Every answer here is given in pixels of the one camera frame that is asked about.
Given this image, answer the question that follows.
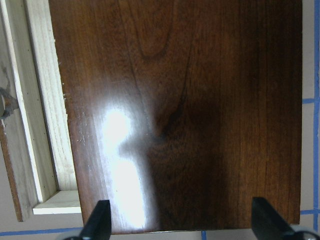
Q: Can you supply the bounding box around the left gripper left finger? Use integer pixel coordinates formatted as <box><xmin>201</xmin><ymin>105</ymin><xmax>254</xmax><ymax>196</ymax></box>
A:
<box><xmin>79</xmin><ymin>200</ymin><xmax>112</xmax><ymax>240</ymax></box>

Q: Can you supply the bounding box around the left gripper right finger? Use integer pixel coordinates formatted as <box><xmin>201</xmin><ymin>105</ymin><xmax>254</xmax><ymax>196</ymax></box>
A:
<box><xmin>251</xmin><ymin>197</ymin><xmax>294</xmax><ymax>240</ymax></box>

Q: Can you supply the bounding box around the light wood drawer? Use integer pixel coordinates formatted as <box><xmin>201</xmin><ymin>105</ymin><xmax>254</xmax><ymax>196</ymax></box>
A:
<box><xmin>0</xmin><ymin>0</ymin><xmax>81</xmax><ymax>222</ymax></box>

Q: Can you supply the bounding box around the dark wooden cabinet box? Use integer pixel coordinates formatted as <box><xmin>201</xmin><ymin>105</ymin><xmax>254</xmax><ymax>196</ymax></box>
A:
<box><xmin>49</xmin><ymin>0</ymin><xmax>303</xmax><ymax>234</ymax></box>

